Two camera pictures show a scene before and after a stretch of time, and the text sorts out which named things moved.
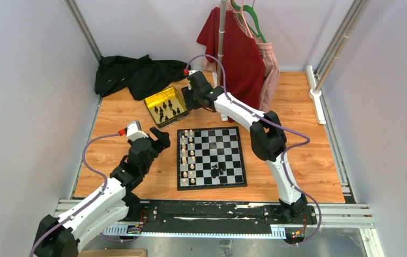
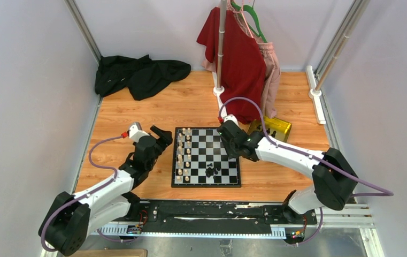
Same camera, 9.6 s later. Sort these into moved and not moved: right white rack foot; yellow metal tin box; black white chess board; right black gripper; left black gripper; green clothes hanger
Moved: right black gripper; yellow metal tin box
Not moved: left black gripper; right white rack foot; black white chess board; green clothes hanger
